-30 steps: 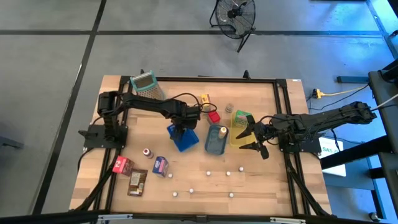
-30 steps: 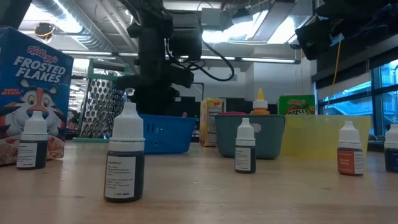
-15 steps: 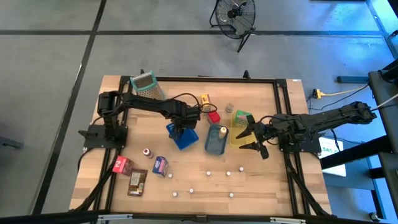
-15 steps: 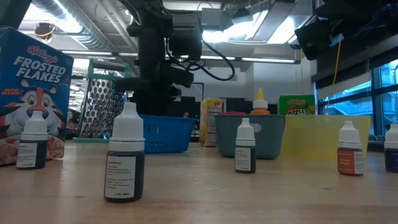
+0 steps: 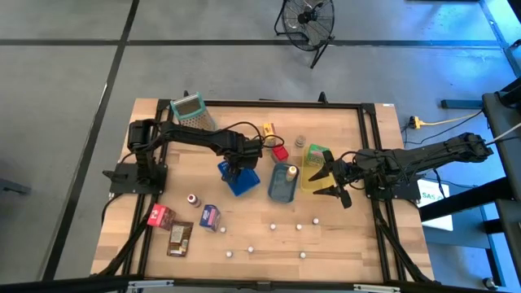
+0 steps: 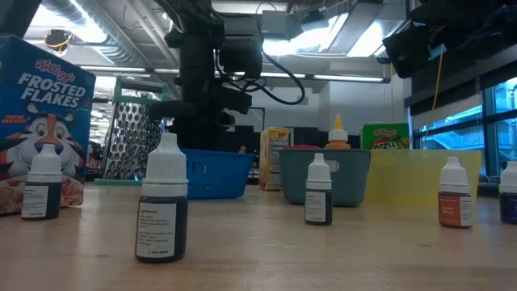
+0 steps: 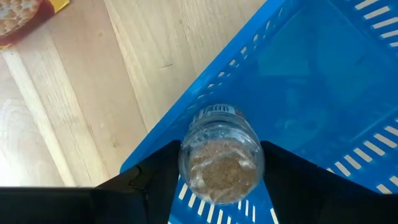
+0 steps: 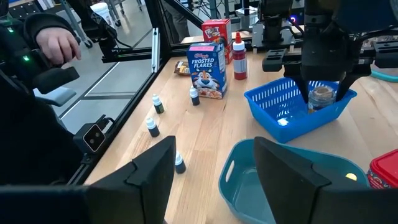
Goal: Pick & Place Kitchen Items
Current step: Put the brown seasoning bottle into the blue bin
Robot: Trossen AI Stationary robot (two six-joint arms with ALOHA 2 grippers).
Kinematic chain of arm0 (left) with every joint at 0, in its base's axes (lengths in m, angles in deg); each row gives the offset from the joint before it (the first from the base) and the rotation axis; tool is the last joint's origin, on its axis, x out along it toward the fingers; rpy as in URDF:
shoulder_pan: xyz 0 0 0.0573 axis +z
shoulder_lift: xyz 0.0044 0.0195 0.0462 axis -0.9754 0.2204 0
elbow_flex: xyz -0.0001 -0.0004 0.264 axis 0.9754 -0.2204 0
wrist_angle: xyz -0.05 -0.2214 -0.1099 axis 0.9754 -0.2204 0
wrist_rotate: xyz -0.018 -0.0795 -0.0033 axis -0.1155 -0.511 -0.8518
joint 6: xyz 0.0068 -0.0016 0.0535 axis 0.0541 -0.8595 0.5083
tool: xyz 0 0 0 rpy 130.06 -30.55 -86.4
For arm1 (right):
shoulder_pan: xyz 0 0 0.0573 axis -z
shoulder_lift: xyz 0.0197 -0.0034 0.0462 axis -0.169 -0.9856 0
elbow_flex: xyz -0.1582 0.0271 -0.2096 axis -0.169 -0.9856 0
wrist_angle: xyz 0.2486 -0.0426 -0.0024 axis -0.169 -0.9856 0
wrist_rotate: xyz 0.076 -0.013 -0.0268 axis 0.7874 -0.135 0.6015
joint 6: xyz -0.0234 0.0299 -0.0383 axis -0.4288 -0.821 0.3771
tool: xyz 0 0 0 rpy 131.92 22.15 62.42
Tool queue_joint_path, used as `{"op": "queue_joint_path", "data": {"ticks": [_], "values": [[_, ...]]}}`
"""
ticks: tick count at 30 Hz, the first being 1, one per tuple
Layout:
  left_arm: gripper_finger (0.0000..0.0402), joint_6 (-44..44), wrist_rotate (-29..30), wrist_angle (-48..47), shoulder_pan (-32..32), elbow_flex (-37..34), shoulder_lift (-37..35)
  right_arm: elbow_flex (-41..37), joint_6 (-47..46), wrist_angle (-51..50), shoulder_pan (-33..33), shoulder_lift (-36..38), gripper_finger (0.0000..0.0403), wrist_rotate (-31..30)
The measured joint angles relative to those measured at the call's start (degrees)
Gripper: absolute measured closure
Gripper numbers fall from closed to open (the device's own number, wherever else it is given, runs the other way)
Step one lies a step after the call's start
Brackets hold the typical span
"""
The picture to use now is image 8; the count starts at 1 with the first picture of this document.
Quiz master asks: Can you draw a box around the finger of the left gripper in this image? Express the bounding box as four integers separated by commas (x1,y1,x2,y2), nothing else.
262,48,310,105
335,40,398,103

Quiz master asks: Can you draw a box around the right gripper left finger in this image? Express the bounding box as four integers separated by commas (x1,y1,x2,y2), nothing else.
0,136,177,224

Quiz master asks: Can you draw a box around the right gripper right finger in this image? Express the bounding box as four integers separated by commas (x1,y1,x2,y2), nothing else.
254,136,398,224

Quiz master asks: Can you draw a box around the labelled glass spice jar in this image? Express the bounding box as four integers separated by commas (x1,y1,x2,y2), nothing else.
307,86,337,113

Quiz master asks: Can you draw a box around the red Froot Loops cereal box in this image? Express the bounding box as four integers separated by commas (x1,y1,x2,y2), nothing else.
201,18,233,65

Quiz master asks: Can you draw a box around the paprika tin with red lid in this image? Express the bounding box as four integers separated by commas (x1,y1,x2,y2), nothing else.
366,148,398,190

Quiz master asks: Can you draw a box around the person's forearm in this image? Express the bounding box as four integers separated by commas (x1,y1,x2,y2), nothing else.
23,12,78,43

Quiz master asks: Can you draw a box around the teal-rimmed metal box grater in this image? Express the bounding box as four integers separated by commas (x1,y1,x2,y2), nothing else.
369,68,398,83

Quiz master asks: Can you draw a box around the red squeeze bottle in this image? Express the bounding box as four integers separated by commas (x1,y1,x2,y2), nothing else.
232,32,249,81

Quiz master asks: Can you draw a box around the grey waste bin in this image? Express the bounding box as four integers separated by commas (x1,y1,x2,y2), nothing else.
234,6,261,32

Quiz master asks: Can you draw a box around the blue slotted plastic basket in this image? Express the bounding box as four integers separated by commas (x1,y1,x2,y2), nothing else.
244,77,358,144

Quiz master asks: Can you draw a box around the blue Frosted Flakes cereal box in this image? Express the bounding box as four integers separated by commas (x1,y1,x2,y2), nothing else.
186,42,228,100

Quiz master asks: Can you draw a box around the person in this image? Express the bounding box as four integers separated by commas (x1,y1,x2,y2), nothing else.
161,0,203,44
0,70,86,187

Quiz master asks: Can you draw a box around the small dark dropper bottle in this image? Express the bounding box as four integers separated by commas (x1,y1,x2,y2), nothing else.
151,93,165,114
146,117,160,138
189,86,201,106

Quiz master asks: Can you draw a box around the small blue dropper bottle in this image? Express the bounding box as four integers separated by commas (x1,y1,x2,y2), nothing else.
174,151,187,174

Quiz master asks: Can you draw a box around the brown foil packet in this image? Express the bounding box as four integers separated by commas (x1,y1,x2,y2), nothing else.
174,60,191,76

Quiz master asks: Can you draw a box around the person's hand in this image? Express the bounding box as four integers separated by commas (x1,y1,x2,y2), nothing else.
35,27,82,66

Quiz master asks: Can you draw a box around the white plastic bucket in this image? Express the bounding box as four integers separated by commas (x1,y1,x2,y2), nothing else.
90,2,116,29

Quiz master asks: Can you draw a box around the black depth camera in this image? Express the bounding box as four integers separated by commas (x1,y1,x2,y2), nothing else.
73,123,106,154

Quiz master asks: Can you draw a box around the black aluminium table frame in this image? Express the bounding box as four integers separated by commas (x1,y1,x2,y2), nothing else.
67,0,308,186

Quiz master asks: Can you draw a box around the silver aluminium bracket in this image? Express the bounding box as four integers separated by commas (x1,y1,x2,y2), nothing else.
150,27,160,74

